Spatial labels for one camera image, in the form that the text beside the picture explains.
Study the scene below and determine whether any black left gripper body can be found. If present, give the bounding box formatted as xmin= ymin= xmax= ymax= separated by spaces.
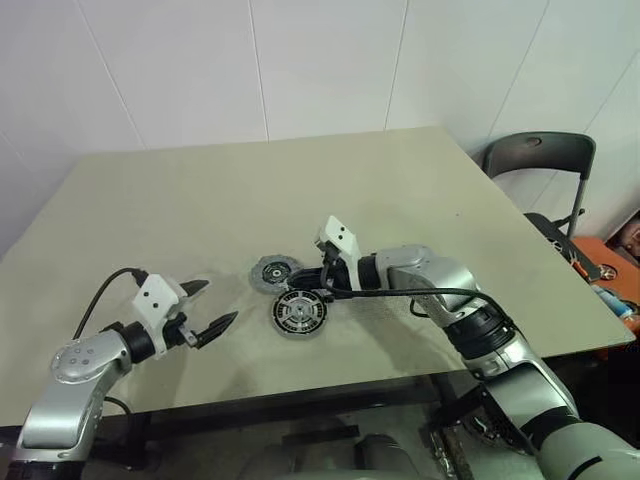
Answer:
xmin=166 ymin=313 xmax=202 ymax=352

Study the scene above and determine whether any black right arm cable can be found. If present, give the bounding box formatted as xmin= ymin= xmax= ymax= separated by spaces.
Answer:
xmin=323 ymin=283 xmax=502 ymax=320

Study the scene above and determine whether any silver alloy wheel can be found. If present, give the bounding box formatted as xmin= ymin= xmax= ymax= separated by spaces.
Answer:
xmin=543 ymin=233 xmax=577 ymax=262

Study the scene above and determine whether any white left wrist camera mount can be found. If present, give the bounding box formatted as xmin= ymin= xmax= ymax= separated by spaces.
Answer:
xmin=131 ymin=273 xmax=190 ymax=359

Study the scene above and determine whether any orange case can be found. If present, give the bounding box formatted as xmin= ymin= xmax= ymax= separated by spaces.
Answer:
xmin=569 ymin=234 xmax=640 ymax=284

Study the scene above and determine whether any black ribbed round part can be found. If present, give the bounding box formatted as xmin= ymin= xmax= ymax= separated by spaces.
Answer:
xmin=270 ymin=289 xmax=329 ymax=337

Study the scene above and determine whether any dark rounded grey shape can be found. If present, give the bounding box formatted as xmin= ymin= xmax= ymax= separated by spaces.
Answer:
xmin=353 ymin=433 xmax=407 ymax=471

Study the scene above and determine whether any grey round disc part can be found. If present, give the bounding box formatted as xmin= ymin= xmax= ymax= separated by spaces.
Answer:
xmin=249 ymin=254 xmax=297 ymax=295

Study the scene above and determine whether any black table frame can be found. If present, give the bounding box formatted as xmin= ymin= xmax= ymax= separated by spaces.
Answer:
xmin=97 ymin=372 xmax=481 ymax=471

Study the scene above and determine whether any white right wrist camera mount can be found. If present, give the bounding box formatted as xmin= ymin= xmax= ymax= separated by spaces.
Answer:
xmin=313 ymin=215 xmax=363 ymax=292

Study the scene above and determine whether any blue tube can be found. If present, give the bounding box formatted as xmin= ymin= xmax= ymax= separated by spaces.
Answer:
xmin=598 ymin=288 xmax=632 ymax=319

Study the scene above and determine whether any grey folding chair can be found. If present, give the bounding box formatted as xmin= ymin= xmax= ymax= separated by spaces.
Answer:
xmin=481 ymin=130 xmax=598 ymax=261

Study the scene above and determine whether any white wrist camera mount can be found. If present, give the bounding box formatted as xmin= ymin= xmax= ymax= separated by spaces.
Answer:
xmin=313 ymin=215 xmax=363 ymax=292
xmin=131 ymin=273 xmax=190 ymax=359

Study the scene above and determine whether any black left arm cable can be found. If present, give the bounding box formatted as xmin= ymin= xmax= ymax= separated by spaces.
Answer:
xmin=72 ymin=268 xmax=150 ymax=342

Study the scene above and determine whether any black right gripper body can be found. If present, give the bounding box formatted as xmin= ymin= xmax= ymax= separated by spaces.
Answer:
xmin=321 ymin=247 xmax=352 ymax=297

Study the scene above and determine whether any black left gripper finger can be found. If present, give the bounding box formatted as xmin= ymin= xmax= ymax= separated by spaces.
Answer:
xmin=195 ymin=310 xmax=240 ymax=350
xmin=179 ymin=278 xmax=211 ymax=298

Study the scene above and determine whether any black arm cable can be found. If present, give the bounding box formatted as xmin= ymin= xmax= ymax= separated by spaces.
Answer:
xmin=72 ymin=268 xmax=150 ymax=342
xmin=323 ymin=283 xmax=502 ymax=320

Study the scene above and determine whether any black flat strip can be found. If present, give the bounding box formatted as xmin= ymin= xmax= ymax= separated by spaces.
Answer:
xmin=280 ymin=424 xmax=361 ymax=448

